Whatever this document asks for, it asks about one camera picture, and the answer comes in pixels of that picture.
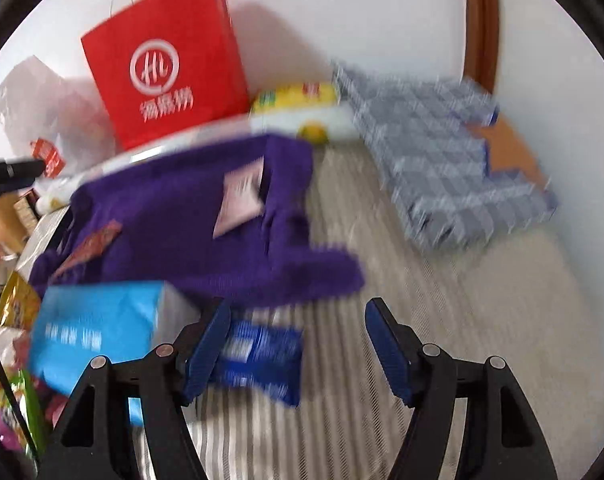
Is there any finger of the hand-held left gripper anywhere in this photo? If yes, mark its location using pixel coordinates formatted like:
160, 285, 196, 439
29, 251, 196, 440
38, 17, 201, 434
0, 156, 46, 186

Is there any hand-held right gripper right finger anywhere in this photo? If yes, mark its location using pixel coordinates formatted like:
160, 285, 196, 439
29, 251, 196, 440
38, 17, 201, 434
364, 297, 560, 480

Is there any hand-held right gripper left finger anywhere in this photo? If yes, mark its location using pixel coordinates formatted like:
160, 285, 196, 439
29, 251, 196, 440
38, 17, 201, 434
36, 299, 233, 480

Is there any dark blue snack packet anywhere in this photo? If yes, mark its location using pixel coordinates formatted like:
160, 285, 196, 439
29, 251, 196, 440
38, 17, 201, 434
209, 317, 305, 408

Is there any red orange snack packet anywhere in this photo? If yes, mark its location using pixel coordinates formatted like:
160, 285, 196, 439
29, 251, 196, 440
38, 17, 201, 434
52, 220, 123, 283

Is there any light blue carton box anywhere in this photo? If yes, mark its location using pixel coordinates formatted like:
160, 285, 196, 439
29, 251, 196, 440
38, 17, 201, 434
29, 280, 203, 426

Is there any yellow snack packet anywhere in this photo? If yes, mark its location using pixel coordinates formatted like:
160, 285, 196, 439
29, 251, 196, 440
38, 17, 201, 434
0, 272, 42, 331

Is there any pale pink snack packet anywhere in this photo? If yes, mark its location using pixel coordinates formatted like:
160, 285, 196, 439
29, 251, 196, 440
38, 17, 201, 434
213, 156, 267, 238

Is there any green snack packet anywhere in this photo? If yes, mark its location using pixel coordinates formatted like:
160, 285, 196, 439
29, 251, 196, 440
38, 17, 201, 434
9, 370, 47, 461

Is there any magenta snack packet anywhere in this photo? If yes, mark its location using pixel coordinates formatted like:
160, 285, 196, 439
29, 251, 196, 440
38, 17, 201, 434
0, 400, 23, 456

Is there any brown patterned box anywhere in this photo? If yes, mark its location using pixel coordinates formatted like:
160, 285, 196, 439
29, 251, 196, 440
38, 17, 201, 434
12, 192, 38, 233

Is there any white plastic bag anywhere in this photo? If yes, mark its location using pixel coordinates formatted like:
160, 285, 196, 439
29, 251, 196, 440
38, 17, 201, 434
0, 55, 122, 181

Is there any purple cloth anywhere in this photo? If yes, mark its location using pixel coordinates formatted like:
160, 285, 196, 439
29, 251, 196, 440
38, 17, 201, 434
29, 132, 365, 311

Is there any grey checkered folded cloth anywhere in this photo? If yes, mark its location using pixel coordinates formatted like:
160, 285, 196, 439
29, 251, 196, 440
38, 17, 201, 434
332, 60, 558, 253

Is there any red paper bag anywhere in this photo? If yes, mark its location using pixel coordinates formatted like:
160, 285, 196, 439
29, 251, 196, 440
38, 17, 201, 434
80, 0, 251, 152

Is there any yellow and white package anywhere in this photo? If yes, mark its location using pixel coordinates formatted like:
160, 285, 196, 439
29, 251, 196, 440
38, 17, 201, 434
249, 81, 357, 143

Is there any wooden door frame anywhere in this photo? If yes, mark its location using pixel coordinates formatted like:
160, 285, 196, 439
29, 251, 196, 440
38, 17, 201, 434
459, 0, 500, 96

